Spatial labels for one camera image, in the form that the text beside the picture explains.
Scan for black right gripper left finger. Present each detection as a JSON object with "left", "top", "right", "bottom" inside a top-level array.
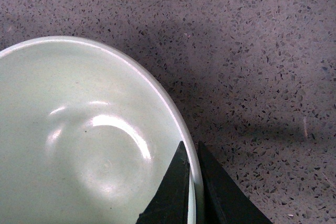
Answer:
[{"left": 136, "top": 141, "right": 190, "bottom": 223}]

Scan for green bowl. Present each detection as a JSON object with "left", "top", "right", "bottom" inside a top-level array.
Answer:
[{"left": 1, "top": 36, "right": 204, "bottom": 223}]

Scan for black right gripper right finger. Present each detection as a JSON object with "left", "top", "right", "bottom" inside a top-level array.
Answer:
[{"left": 197, "top": 142, "right": 271, "bottom": 224}]

